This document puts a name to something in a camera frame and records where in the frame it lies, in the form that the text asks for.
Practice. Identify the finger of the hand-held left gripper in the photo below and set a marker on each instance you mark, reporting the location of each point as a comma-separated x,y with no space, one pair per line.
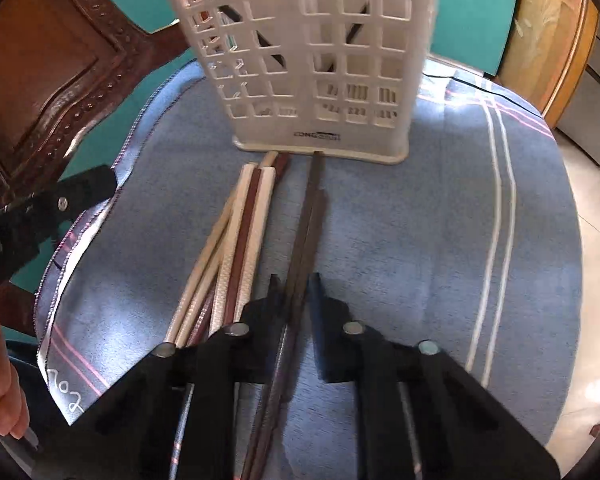
45,210

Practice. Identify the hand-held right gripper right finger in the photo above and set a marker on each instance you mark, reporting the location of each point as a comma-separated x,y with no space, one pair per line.
326,340

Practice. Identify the person's left hand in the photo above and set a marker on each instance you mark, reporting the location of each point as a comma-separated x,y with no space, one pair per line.
2,390

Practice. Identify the beige wooden chopstick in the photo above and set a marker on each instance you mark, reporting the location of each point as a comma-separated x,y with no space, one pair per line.
203,300

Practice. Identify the wood-framed glass sliding door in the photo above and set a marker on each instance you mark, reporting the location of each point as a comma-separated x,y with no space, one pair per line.
545,35

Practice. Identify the bundle of mixed chopsticks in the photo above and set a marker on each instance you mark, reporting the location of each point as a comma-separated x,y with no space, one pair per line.
199,277

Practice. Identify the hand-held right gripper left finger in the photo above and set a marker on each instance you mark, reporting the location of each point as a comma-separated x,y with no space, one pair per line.
272,332

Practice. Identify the white plastic utensil basket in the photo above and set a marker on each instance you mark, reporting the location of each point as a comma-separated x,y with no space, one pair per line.
300,130

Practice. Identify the blue striped cloth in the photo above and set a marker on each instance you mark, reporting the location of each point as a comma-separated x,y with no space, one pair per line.
405,235

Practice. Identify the carved wooden chair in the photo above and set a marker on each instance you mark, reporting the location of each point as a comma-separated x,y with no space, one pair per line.
40,60

